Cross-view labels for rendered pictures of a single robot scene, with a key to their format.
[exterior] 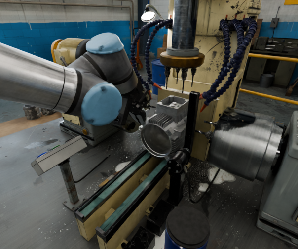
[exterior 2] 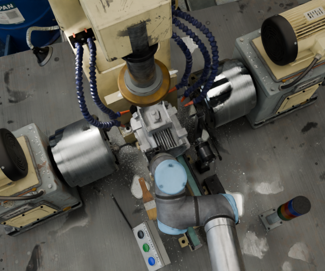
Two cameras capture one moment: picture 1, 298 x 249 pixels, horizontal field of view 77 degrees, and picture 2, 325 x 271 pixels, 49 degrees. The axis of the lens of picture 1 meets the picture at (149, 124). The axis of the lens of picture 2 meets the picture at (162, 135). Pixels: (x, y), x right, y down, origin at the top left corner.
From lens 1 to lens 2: 1.06 m
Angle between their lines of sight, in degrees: 49
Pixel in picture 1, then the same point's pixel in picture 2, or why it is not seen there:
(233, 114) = (215, 90)
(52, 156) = (161, 253)
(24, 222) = not seen: outside the picture
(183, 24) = (150, 71)
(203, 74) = not seen: hidden behind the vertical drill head
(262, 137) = (245, 94)
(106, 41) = (180, 176)
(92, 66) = (183, 197)
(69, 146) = (153, 235)
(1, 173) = not seen: outside the picture
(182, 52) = (158, 87)
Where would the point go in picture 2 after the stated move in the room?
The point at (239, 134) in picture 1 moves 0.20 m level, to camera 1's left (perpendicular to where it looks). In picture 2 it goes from (231, 104) to (206, 145)
